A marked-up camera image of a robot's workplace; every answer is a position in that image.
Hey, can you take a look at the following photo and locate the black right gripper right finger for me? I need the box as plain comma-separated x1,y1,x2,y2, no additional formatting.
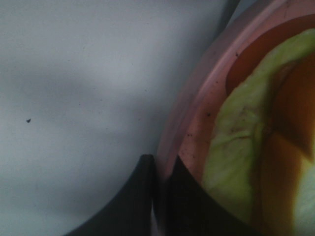
165,157,253,236

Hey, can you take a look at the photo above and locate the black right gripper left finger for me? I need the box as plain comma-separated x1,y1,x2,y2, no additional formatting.
67,154,156,236

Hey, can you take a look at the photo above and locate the white bread sandwich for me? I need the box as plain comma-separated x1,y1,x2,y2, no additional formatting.
202,29,315,236

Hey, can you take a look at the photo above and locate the pink round plate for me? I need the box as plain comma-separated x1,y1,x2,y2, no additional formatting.
154,0,315,236

